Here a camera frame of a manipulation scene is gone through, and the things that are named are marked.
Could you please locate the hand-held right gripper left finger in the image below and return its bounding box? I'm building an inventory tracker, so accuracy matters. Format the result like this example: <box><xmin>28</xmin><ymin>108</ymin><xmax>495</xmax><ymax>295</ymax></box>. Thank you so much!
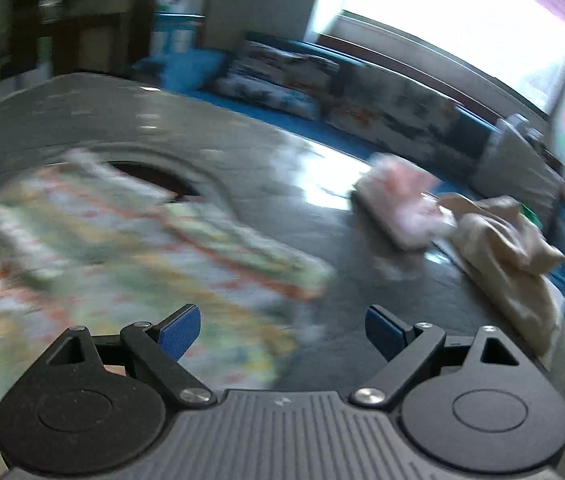
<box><xmin>45</xmin><ymin>304</ymin><xmax>216</xmax><ymax>406</ymax></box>

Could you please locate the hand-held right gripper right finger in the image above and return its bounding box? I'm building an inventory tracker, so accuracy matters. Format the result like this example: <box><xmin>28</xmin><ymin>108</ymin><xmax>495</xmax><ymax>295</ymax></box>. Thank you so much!
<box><xmin>349</xmin><ymin>305</ymin><xmax>520</xmax><ymax>406</ymax></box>

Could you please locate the green patterned garment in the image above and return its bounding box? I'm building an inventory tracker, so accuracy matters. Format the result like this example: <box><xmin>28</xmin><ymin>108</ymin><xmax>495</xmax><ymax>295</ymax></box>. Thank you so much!
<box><xmin>0</xmin><ymin>149</ymin><xmax>338</xmax><ymax>393</ymax></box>

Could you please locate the pink tissue pack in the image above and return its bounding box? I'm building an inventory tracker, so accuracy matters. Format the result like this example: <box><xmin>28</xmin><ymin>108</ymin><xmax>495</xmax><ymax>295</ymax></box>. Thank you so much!
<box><xmin>352</xmin><ymin>152</ymin><xmax>455</xmax><ymax>251</ymax></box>

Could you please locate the cream cloth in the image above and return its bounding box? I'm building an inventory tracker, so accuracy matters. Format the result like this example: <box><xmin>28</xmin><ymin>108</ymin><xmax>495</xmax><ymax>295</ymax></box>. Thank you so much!
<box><xmin>437</xmin><ymin>195</ymin><xmax>565</xmax><ymax>356</ymax></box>

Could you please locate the round black induction cooktop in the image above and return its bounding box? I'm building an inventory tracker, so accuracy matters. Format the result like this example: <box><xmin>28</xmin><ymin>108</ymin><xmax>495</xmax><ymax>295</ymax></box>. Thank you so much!
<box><xmin>105</xmin><ymin>159</ymin><xmax>206</xmax><ymax>198</ymax></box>

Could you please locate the grey pillow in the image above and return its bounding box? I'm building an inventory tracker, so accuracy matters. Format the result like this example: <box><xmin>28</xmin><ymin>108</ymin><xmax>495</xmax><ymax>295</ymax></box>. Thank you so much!
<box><xmin>472</xmin><ymin>120</ymin><xmax>565</xmax><ymax>231</ymax></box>

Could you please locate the large butterfly print cushion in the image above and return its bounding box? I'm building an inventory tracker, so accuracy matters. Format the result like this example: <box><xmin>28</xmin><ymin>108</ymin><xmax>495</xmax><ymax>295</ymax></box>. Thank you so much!
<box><xmin>326</xmin><ymin>66</ymin><xmax>464</xmax><ymax>157</ymax></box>

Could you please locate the blue sofa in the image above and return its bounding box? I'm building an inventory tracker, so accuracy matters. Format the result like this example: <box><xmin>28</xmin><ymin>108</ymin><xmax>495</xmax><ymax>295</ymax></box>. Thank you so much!
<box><xmin>132</xmin><ymin>32</ymin><xmax>565</xmax><ymax>401</ymax></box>

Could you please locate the blue and white fence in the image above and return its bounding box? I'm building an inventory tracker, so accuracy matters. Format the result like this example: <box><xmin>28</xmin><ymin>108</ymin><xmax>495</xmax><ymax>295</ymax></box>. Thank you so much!
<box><xmin>152</xmin><ymin>10</ymin><xmax>208</xmax><ymax>56</ymax></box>

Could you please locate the window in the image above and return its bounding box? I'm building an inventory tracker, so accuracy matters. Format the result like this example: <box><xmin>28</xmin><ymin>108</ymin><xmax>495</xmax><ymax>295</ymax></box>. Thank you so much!
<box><xmin>312</xmin><ymin>0</ymin><xmax>565</xmax><ymax>117</ymax></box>

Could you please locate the dark wooden door frame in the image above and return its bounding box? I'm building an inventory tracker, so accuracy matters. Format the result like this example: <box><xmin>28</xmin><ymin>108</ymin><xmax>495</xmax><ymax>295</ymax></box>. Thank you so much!
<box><xmin>7</xmin><ymin>0</ymin><xmax>163</xmax><ymax>78</ymax></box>

